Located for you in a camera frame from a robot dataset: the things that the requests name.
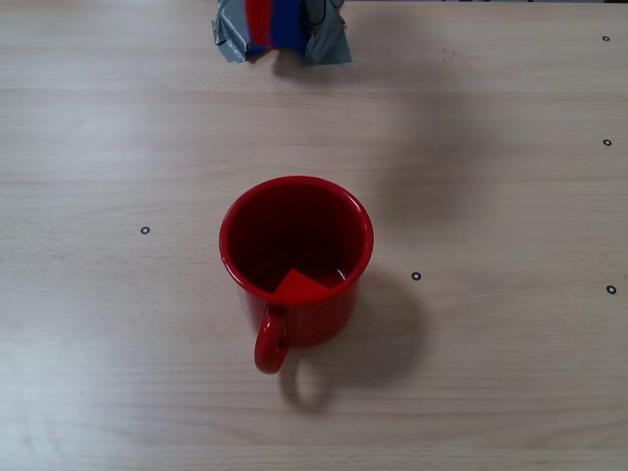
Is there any red cube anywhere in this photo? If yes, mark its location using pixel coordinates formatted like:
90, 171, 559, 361
272, 267, 332, 299

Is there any red enamel mug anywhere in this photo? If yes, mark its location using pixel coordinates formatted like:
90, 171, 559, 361
218, 175, 375, 377

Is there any servo wire bundle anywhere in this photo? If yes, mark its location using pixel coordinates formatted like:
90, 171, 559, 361
305, 0, 329, 26

